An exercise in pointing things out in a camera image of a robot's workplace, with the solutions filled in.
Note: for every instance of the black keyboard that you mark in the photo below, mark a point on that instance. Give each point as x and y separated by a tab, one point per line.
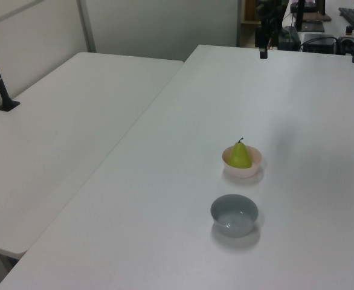
353	18

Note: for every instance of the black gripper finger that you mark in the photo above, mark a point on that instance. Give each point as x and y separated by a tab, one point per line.
265	53
261	53

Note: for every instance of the pink bowl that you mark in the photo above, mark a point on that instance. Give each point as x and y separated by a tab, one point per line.
243	172

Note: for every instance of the black equipment box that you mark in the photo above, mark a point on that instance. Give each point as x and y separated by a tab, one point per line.
319	43

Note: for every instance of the wooden shelf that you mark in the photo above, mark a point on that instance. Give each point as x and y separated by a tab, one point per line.
249	12

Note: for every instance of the grey bowl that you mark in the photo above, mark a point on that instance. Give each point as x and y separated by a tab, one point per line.
234	229

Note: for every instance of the black bag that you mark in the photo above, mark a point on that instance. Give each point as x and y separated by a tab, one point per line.
290	39

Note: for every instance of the white side table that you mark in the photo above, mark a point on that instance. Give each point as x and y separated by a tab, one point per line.
59	121

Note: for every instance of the robot gripper body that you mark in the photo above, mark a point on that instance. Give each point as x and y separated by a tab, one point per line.
262	37

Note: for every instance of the black flat laptop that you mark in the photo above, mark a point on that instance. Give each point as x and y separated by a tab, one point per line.
313	26

